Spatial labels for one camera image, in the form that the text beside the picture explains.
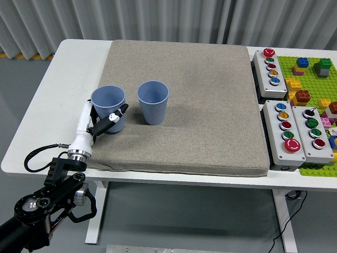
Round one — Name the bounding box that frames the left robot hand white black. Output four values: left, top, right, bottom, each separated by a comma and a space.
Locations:
68, 99, 130, 156

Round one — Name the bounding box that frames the blue ribbed plastic cup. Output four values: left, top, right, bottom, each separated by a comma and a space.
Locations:
136, 80, 170, 126
91, 85, 126, 134

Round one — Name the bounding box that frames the yellow black floor tape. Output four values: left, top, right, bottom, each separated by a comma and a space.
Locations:
0, 51, 55, 61

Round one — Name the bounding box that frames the white table leg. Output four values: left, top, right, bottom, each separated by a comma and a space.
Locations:
84, 181, 109, 245
272, 189, 298, 253

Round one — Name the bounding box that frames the grey-brown fabric mat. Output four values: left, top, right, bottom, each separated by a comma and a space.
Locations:
76, 39, 271, 178

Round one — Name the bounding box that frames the grey pleated curtain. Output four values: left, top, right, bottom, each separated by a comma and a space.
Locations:
0, 0, 337, 59

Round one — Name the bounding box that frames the grey five-button control box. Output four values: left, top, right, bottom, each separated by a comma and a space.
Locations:
252, 47, 288, 100

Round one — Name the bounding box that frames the grey box large red button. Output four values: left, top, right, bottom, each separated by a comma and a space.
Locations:
262, 100, 308, 167

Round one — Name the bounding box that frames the green toy brick baseplate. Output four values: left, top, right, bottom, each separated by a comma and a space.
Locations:
277, 55, 337, 178

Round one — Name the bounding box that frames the green toy brick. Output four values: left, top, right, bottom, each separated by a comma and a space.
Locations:
313, 58, 332, 71

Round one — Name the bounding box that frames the black floor cable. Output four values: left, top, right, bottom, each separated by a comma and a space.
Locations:
269, 190, 308, 253

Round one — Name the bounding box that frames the grey box black knob switch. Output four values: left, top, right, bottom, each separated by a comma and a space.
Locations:
291, 105, 335, 164

